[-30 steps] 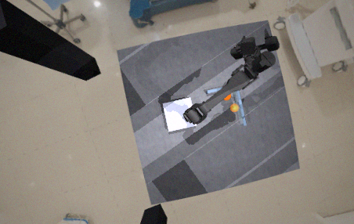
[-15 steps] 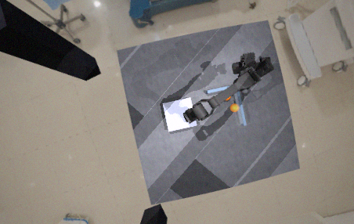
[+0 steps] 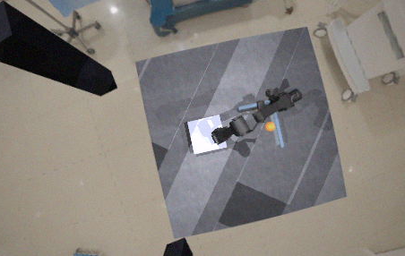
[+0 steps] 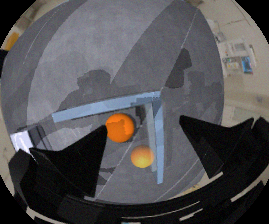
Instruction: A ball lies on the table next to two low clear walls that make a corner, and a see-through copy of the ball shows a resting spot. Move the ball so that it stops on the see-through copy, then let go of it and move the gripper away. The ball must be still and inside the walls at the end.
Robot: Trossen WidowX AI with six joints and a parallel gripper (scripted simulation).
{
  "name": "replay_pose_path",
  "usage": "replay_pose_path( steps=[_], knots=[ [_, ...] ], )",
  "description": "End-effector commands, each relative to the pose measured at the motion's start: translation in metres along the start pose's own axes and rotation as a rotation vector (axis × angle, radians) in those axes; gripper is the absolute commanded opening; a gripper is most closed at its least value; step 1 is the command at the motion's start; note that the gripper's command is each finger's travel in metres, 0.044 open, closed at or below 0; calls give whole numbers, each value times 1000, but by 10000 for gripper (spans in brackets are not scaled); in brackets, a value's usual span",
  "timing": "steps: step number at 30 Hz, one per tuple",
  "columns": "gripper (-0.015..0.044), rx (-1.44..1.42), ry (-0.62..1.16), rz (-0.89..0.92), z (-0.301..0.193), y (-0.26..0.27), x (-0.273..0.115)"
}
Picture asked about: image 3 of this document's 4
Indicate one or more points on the translucent yellow-orange ball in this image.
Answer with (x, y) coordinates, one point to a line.
(269, 126)

